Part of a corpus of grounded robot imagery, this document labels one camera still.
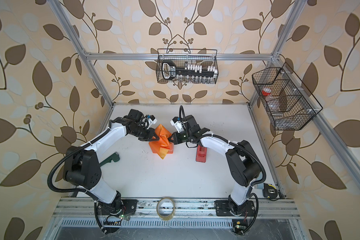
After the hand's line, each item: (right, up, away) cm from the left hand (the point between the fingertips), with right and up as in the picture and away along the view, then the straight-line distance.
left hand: (159, 137), depth 84 cm
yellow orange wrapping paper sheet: (+2, -5, -2) cm, 6 cm away
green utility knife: (-31, -14, +11) cm, 36 cm away
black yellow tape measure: (+59, -27, -8) cm, 66 cm away
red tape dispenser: (+24, -11, +2) cm, 27 cm away
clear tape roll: (+4, -38, -12) cm, 40 cm away
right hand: (+6, -2, 0) cm, 6 cm away
